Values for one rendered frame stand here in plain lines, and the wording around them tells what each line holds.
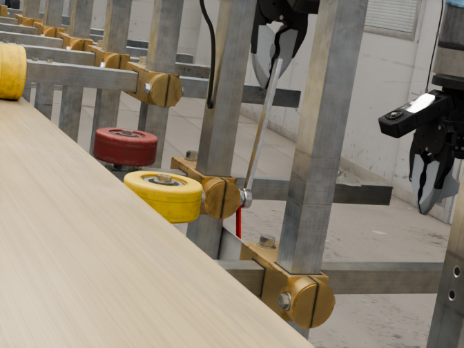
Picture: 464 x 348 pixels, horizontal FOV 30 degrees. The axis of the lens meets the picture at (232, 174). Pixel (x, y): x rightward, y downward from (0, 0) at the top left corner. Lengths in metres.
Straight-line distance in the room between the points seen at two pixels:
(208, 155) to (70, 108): 0.75
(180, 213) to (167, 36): 0.52
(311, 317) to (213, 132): 0.31
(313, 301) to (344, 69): 0.24
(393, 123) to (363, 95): 5.02
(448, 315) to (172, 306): 0.24
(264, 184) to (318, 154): 0.33
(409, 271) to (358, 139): 5.28
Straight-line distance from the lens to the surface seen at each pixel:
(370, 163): 6.11
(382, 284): 1.02
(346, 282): 1.00
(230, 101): 1.10
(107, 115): 1.58
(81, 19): 1.80
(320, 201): 0.89
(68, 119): 1.82
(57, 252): 0.63
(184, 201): 0.85
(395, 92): 5.90
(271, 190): 1.20
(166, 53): 1.33
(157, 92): 1.30
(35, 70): 1.32
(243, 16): 1.09
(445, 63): 1.32
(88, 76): 1.34
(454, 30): 1.32
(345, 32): 0.87
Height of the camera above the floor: 1.09
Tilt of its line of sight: 11 degrees down
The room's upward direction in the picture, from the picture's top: 9 degrees clockwise
